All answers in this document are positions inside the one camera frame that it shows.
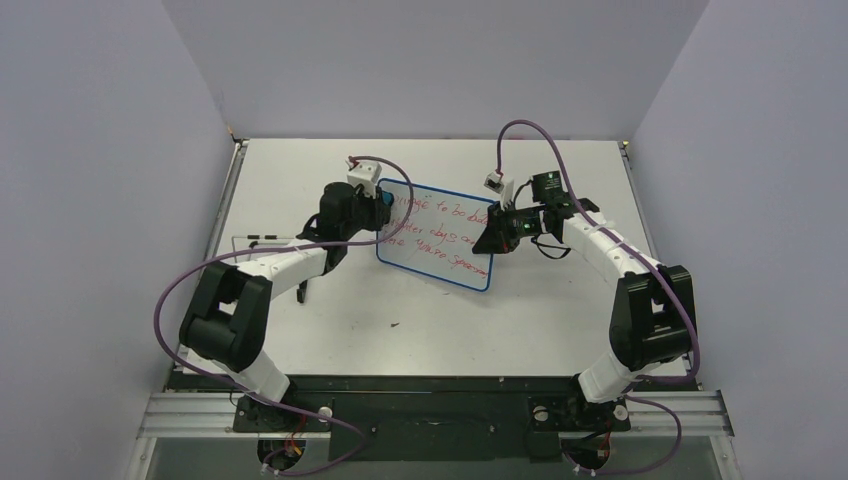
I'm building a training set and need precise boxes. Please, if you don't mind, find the blue and black eraser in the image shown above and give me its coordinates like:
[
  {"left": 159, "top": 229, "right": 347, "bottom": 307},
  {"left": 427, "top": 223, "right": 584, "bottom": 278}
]
[{"left": 377, "top": 188, "right": 395, "bottom": 215}]

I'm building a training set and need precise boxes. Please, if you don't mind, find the blue framed whiteboard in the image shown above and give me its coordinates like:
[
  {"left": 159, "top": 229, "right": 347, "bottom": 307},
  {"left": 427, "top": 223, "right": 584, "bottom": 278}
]
[{"left": 376, "top": 178, "right": 494, "bottom": 292}]

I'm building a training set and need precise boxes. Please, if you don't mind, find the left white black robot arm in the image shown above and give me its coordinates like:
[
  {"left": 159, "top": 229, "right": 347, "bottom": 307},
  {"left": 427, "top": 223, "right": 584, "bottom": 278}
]
[{"left": 179, "top": 182, "right": 394, "bottom": 430}]

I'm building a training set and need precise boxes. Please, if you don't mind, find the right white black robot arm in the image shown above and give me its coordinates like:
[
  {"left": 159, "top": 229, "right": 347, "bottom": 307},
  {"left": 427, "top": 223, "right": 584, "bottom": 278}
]
[{"left": 472, "top": 171, "right": 696, "bottom": 431}]

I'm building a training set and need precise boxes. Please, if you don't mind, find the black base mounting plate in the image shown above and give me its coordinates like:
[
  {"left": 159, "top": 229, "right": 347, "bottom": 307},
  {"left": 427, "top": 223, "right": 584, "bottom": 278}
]
[{"left": 228, "top": 374, "right": 700, "bottom": 465}]

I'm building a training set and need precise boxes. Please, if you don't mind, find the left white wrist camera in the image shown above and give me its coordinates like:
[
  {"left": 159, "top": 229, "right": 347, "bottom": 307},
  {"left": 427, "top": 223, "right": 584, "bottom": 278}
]
[{"left": 346, "top": 157, "right": 382, "bottom": 196}]

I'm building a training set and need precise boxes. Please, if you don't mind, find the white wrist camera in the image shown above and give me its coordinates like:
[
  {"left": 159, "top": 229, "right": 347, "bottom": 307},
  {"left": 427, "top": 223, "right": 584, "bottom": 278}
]
[
  {"left": 483, "top": 170, "right": 515, "bottom": 210},
  {"left": 346, "top": 157, "right": 382, "bottom": 196}
]

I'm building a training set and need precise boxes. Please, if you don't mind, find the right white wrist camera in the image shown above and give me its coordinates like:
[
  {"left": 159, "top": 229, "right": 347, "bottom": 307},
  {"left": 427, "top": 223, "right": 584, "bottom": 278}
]
[{"left": 483, "top": 170, "right": 515, "bottom": 210}]

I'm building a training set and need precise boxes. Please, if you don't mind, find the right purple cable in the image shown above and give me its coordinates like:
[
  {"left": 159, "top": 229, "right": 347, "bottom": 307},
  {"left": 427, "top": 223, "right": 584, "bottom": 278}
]
[{"left": 495, "top": 119, "right": 702, "bottom": 476}]

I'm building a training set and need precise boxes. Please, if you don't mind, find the purple cable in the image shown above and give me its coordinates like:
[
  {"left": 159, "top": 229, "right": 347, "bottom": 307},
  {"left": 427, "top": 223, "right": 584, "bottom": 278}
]
[
  {"left": 153, "top": 155, "right": 416, "bottom": 478},
  {"left": 495, "top": 119, "right": 702, "bottom": 476}
]

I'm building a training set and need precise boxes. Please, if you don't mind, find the wire whiteboard stand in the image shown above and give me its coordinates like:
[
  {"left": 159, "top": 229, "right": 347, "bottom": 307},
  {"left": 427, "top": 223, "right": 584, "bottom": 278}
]
[{"left": 230, "top": 234, "right": 309, "bottom": 305}]

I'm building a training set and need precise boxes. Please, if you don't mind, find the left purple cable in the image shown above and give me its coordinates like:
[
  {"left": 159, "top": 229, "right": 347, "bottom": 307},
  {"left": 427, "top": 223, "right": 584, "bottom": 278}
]
[{"left": 153, "top": 155, "right": 416, "bottom": 478}]

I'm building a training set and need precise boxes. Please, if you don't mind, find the aluminium rail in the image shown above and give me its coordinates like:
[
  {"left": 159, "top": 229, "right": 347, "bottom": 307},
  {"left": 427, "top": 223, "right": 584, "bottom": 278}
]
[{"left": 137, "top": 391, "right": 734, "bottom": 439}]

